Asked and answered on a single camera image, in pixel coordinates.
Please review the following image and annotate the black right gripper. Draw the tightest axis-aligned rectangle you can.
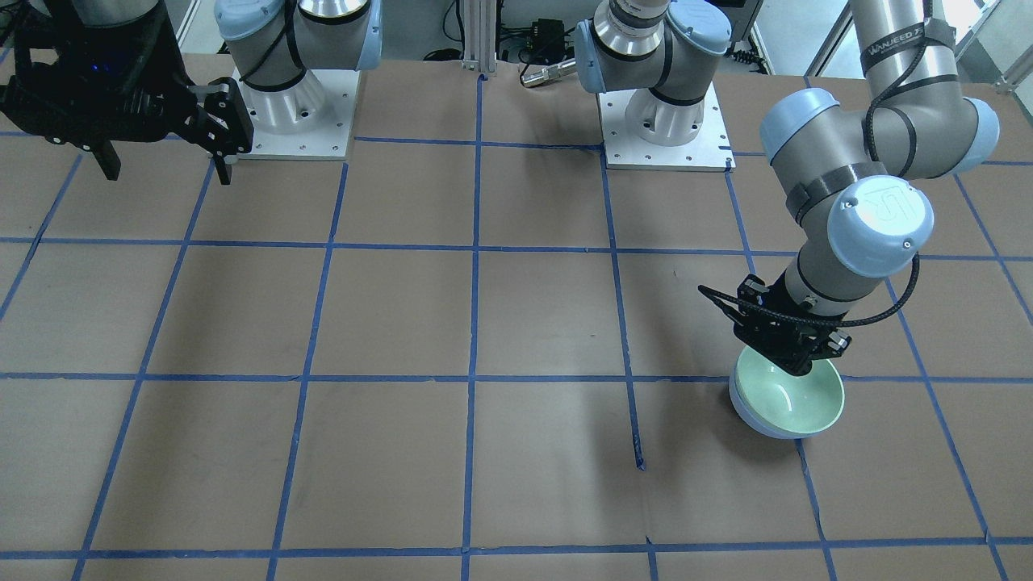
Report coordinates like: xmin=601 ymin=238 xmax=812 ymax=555
xmin=2 ymin=8 xmax=254 ymax=186

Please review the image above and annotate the black power adapter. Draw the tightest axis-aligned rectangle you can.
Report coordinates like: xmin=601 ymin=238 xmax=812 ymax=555
xmin=529 ymin=19 xmax=566 ymax=56

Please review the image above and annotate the brown paper table cover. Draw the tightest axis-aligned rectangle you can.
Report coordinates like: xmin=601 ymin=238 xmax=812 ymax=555
xmin=1 ymin=61 xmax=1031 ymax=580

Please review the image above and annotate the silver cylindrical tool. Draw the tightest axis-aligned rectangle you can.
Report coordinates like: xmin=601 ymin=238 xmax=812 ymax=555
xmin=520 ymin=58 xmax=578 ymax=89

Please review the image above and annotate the aluminium frame post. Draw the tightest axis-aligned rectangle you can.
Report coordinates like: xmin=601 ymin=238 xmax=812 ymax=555
xmin=457 ymin=0 xmax=499 ymax=78

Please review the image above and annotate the blue bowl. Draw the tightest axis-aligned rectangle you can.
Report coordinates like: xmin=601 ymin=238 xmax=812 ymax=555
xmin=728 ymin=366 xmax=810 ymax=439

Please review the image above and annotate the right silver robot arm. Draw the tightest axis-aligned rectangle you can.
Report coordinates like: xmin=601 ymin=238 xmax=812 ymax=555
xmin=2 ymin=1 xmax=383 ymax=185

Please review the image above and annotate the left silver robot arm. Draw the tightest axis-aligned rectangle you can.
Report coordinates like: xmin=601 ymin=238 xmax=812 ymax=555
xmin=573 ymin=1 xmax=1000 ymax=376

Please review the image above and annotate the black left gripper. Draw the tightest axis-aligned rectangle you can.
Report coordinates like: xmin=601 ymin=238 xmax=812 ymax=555
xmin=698 ymin=274 xmax=852 ymax=378

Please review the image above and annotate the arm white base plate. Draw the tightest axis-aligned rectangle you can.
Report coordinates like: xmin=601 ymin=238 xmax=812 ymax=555
xmin=596 ymin=83 xmax=737 ymax=172
xmin=239 ymin=69 xmax=362 ymax=161

